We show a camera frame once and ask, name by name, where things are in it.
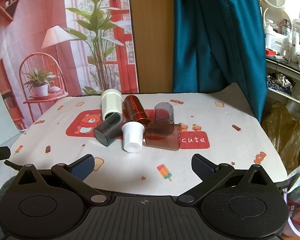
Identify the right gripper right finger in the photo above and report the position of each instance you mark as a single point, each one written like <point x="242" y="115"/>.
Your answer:
<point x="213" y="177"/>

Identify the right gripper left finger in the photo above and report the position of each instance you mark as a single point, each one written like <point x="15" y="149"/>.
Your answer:
<point x="73" y="177"/>

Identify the printed room backdrop cloth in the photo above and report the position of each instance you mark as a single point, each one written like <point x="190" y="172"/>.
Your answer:
<point x="50" y="49"/>

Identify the large white plastic cup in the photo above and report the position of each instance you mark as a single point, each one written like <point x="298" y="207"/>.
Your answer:
<point x="111" y="102"/>

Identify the white cartoon bear tablecloth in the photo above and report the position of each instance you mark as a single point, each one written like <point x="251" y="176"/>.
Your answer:
<point x="218" y="126"/>

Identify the wooden cabinet panel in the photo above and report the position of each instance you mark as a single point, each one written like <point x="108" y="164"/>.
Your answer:
<point x="152" y="23"/>

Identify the white wire basket shelf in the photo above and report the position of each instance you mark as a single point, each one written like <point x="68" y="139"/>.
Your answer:
<point x="283" y="78"/>

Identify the small white plastic cup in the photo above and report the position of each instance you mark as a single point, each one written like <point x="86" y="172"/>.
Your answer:
<point x="132" y="136"/>

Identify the grey smoky translucent cup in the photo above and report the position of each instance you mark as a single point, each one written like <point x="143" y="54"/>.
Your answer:
<point x="164" y="113"/>

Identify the shiny red metallic cup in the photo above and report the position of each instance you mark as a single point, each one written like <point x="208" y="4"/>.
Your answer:
<point x="135" y="110"/>

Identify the dark teal translucent cup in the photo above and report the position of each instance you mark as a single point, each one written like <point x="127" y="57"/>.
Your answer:
<point x="109" y="129"/>

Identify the yellow-brown plastic bag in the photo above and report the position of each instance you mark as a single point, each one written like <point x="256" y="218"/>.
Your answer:
<point x="283" y="130"/>

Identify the teal blue curtain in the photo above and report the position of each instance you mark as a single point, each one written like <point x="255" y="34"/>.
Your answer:
<point x="217" y="43"/>

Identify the brown translucent cup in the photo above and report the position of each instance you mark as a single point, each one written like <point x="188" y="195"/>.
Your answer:
<point x="165" y="136"/>

